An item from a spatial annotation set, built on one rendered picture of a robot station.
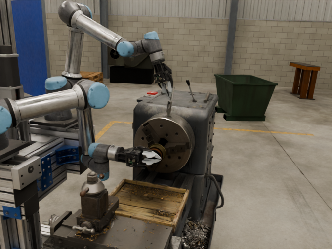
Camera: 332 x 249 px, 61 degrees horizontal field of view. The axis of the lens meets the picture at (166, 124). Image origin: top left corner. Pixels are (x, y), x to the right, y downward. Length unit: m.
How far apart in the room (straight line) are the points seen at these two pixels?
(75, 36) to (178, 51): 9.73
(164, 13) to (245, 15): 3.01
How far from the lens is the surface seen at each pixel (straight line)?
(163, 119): 1.46
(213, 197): 2.14
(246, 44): 11.48
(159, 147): 1.39
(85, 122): 1.48
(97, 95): 1.29
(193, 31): 11.33
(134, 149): 1.38
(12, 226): 1.85
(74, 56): 1.77
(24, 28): 7.11
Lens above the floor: 1.63
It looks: 17 degrees down
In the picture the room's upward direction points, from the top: 2 degrees clockwise
